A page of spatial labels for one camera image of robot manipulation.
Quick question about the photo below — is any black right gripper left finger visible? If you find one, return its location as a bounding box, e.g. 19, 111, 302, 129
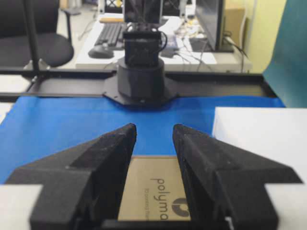
6, 123, 137, 230

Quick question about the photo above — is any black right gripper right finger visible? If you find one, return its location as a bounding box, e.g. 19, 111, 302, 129
173, 124, 301, 230

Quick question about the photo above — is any brown polymaker cardboard box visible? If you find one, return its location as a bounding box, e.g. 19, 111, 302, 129
118, 156, 191, 221

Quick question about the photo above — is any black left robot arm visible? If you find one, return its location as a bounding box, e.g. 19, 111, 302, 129
0, 23, 171, 230

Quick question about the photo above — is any white stand platform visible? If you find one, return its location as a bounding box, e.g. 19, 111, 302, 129
213, 107, 307, 230

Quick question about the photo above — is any teal backdrop sheet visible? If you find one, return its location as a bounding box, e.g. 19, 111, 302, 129
263, 0, 307, 108

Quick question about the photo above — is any black computer mouse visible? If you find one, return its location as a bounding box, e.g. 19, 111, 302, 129
88, 45, 114, 59

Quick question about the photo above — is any black office chair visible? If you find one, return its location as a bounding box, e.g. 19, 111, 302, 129
0, 0, 79, 67

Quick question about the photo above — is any black keyboard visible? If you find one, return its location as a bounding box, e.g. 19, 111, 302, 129
95, 23, 126, 50

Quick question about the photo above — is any black computer monitor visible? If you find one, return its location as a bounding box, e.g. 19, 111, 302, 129
195, 0, 225, 51

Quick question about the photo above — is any black metal frame rail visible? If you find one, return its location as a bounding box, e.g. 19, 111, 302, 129
0, 68, 276, 102

